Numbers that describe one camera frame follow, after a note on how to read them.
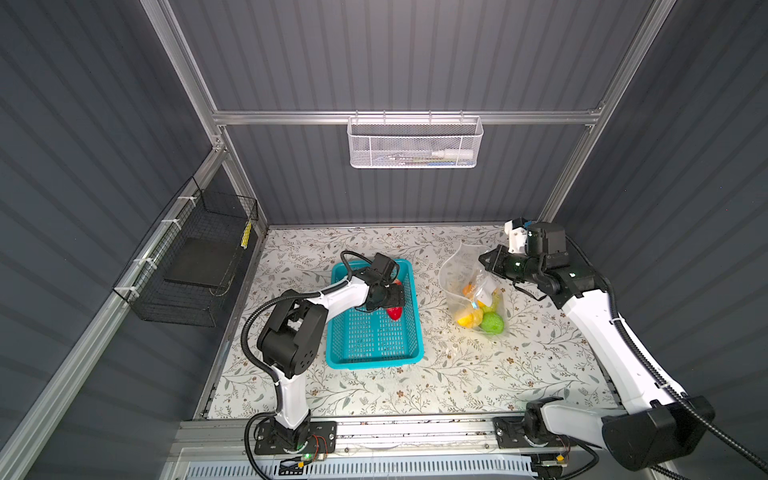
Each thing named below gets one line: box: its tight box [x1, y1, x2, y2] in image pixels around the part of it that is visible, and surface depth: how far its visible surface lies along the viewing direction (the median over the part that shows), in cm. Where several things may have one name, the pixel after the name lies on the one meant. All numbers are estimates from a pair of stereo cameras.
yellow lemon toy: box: [457, 309, 484, 329], surface depth 89 cm
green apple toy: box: [481, 311, 504, 335], surface depth 88 cm
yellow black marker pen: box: [240, 220, 253, 250], surface depth 84 cm
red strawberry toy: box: [386, 306, 403, 321], surface depth 96 cm
